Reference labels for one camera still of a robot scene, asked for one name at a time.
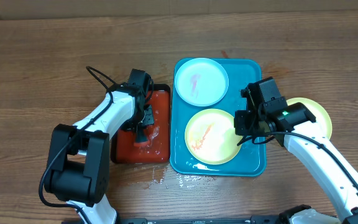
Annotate yellow plate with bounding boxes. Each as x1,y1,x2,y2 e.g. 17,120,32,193
287,98,333,139
185,108,242,165

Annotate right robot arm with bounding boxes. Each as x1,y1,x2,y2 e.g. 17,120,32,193
234,77,358,223

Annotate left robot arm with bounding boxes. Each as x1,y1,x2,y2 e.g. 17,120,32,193
38,69,154,223

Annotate black tray with red water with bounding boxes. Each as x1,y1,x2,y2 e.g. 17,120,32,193
111,84,171,164

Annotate teal plastic tray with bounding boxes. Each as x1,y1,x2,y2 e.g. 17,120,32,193
170,58,266,177

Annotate light blue plate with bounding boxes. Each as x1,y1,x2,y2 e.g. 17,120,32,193
174,58,229,107

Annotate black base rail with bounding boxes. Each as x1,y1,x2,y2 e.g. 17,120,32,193
61,215,291,224

